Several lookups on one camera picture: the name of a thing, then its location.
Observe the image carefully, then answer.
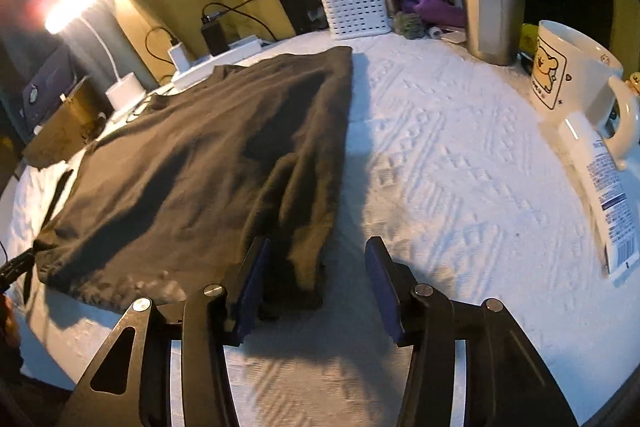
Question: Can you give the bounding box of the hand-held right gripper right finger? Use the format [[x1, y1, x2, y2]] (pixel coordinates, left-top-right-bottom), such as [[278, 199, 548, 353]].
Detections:
[[364, 236, 568, 427]]

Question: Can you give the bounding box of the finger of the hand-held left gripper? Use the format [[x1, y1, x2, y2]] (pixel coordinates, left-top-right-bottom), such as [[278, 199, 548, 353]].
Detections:
[[0, 249, 38, 293]]

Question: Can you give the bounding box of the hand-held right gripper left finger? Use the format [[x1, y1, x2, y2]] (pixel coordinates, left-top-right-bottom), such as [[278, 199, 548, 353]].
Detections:
[[57, 234, 273, 427]]

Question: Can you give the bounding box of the dark olive t-shirt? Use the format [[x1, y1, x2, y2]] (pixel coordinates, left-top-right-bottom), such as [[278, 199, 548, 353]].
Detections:
[[32, 46, 356, 323]]

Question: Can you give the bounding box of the white textured bedspread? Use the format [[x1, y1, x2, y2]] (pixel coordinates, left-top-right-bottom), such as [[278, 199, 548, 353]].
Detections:
[[0, 29, 640, 427]]

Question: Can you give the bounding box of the brown cardboard box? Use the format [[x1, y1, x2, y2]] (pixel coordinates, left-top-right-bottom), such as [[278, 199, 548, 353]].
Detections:
[[22, 77, 108, 168]]

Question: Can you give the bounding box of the white desk lamp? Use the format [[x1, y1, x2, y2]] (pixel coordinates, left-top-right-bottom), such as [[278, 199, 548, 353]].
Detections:
[[42, 0, 148, 122]]

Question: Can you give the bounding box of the white power strip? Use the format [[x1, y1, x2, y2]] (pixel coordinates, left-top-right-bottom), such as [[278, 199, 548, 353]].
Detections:
[[170, 34, 263, 90]]

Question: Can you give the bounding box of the white charger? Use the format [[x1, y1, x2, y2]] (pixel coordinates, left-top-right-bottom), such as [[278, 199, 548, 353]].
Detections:
[[167, 43, 190, 70]]

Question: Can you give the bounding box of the white squeeze tube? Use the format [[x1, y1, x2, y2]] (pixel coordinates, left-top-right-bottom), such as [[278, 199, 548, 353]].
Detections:
[[557, 112, 640, 278]]

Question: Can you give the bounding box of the black charger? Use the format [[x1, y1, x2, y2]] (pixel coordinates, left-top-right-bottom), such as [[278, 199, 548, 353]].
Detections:
[[201, 12, 231, 55]]

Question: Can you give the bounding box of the grey fuzzy pompom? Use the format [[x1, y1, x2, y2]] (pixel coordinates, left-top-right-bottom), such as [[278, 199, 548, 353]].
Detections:
[[392, 12, 426, 40]]

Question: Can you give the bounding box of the white mug with bear print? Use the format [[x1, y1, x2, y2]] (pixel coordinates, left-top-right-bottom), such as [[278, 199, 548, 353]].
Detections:
[[530, 20, 640, 172]]

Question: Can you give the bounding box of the white plastic basket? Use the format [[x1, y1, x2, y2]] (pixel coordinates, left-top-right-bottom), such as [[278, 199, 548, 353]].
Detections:
[[314, 0, 393, 40]]

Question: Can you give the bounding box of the purple cloth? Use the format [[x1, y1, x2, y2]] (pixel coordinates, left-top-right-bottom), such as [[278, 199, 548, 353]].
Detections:
[[400, 0, 468, 28]]

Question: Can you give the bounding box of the small yellow object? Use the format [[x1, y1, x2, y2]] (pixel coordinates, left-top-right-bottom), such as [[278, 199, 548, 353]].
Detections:
[[520, 23, 540, 54]]

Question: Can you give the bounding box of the black strap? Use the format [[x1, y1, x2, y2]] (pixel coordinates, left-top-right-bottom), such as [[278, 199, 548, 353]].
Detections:
[[42, 169, 75, 228]]

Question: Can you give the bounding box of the thin black charging cable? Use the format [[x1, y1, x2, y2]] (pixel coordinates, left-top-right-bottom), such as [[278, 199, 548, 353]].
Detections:
[[125, 26, 176, 124], [202, 0, 278, 25]]

